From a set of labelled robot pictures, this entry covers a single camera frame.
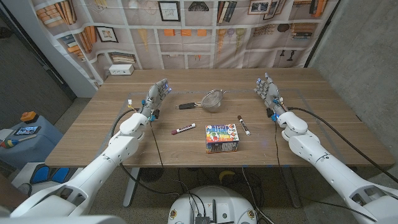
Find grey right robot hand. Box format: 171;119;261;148
253;72;289;118

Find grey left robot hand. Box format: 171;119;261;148
139;78;172;121

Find metal mesh sieve black handle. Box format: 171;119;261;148
175;89;227;113

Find colourful printed package box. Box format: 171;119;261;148
205;123;240;154

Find marker with brown cap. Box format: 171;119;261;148
237;115;251;136

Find white power outlet box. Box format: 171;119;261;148
108;63;135;76

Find marker with maroon cap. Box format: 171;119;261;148
170;123;197;136

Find printed bookshelf backdrop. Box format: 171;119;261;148
30;0;341;90

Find black round fan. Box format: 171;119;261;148
139;167;165;183

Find black backdrop stand pole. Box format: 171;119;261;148
303;0;342;68

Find yellow banana-shaped object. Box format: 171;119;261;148
218;170;236;184

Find white table leg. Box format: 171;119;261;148
123;167;141;208

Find grey table leg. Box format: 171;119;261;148
281;167;302;208

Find blue-grey storage box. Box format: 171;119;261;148
0;115;65;170

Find blue and black pads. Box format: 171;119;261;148
30;164;78;185

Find white robot torso base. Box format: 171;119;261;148
167;185;258;224

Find orange and black block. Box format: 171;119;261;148
20;111;40;124

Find smartphone with lit screen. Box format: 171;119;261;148
14;125;42;136

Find white robot chest edge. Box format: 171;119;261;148
0;215;127;224

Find thin black left wrist cable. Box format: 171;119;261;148
150;120;165;169

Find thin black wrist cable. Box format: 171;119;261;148
274;120;379;222
150;120;165;169

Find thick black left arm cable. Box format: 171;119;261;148
111;107;181;197

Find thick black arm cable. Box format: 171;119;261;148
111;107;181;197
287;106;398;184

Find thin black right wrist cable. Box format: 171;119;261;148
274;120;379;222

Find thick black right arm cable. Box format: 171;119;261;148
287;106;398;184

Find black floor cable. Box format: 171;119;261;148
241;167;275;224

